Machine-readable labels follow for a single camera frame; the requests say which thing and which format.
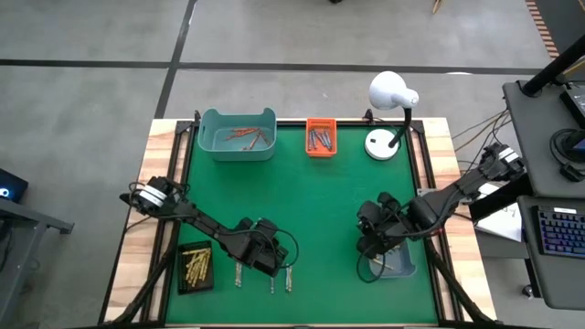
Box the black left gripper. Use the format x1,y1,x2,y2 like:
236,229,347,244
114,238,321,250
228,217,290,278

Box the orange mesh basket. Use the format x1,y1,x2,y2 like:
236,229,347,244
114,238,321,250
304,117,338,159

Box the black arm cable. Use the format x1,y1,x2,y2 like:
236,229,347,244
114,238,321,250
269,227,301,271
355,253,388,284

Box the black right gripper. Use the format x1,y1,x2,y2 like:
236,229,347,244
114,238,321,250
356,191,412,260

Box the backlit keyboard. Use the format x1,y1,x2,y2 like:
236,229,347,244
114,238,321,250
532,205,585,260

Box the white paper sheet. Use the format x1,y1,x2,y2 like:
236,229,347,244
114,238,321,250
473,200,525,243

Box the orange striped edge strip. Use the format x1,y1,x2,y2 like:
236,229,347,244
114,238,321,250
524,0,561,59

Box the black table frame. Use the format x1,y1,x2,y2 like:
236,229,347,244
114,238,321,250
98,109,499,329

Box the black headphones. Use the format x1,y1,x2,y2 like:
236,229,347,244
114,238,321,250
549,127,585,183

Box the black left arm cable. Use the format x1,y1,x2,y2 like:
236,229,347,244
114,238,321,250
269,227,301,271

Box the grey desk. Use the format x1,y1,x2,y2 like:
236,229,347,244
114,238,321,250
502,80,585,200
518,195,585,312

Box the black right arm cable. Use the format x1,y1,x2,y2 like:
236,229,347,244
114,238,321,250
355,253,388,284

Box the black device with blue light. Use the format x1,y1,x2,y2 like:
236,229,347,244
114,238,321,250
0,167,29,205

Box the white desk lamp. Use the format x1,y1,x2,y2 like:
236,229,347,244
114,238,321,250
364,70,420,162

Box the grey blue plastic bin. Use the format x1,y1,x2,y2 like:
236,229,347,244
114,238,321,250
368,239,418,279

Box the black pole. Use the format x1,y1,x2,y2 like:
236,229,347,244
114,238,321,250
522,34,585,98

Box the black mesh tray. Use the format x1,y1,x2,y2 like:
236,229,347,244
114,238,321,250
176,240,215,296

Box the grey metal table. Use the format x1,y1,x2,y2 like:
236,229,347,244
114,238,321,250
0,198,75,329

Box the teal plastic bin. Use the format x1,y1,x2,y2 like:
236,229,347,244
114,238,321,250
197,107,278,163

